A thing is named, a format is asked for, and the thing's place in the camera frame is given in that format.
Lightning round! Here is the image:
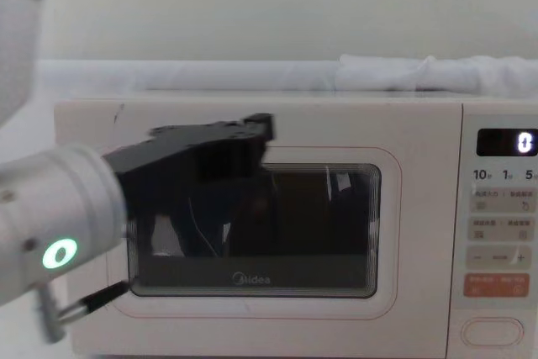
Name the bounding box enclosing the white crumpled cloth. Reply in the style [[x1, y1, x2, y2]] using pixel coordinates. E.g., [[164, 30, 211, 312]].
[[335, 53, 538, 93]]

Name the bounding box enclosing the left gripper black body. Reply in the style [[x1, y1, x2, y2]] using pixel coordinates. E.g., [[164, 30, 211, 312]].
[[102, 119, 253, 228]]

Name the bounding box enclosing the cream microwave oven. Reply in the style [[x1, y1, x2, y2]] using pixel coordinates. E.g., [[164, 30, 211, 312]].
[[53, 89, 538, 356]]

